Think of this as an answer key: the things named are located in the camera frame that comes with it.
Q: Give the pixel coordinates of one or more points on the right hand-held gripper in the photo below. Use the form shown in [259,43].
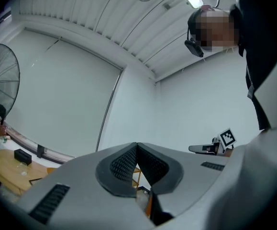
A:
[228,138]

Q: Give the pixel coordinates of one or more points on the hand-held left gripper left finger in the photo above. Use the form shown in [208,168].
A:
[80,176]

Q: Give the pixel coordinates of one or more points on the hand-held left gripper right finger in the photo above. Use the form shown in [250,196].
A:
[195,176]

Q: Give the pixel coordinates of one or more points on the person's right forearm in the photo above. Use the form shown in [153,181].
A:
[229,153]

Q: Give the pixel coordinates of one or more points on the rattan wooden trolley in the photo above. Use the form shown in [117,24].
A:
[139,176]

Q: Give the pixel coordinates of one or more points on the clear glass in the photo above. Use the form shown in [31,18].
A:
[23,170]

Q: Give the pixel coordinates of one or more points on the black box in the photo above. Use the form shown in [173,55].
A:
[22,156]

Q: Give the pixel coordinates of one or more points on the wooden table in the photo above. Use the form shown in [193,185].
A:
[6,174]

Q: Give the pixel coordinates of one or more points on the white roller blind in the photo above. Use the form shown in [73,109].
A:
[57,92]

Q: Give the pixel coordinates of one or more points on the person's face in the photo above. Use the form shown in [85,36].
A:
[219,30]

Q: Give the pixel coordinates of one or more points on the person's black white shirt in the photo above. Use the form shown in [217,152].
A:
[260,32]

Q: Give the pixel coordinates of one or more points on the pink hair clip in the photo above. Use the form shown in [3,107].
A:
[206,7]

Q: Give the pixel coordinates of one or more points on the small grey ceiling box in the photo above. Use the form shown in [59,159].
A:
[167,5]

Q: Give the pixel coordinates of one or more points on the black head-worn camera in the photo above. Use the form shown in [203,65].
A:
[194,48]

